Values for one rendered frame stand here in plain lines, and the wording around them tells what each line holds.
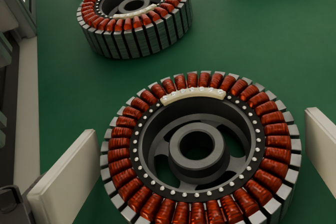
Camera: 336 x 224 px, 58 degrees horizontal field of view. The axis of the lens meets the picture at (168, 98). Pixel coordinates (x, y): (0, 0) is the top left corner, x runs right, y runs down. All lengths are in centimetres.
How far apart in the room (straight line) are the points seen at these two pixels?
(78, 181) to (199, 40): 17
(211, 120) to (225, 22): 13
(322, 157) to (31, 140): 21
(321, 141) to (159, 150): 9
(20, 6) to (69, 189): 25
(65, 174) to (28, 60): 21
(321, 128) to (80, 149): 13
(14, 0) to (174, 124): 23
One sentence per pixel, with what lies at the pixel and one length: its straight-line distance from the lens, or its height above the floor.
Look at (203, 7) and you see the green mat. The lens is 34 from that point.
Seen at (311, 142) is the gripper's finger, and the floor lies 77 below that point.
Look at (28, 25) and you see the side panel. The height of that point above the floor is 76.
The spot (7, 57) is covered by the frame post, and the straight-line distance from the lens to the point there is 32.
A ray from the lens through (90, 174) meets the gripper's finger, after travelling 19.
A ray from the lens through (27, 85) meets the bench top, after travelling 32.
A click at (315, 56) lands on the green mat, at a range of 27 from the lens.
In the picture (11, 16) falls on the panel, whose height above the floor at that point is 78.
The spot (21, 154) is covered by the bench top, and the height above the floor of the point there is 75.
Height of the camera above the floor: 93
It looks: 46 degrees down
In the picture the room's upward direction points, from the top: 16 degrees counter-clockwise
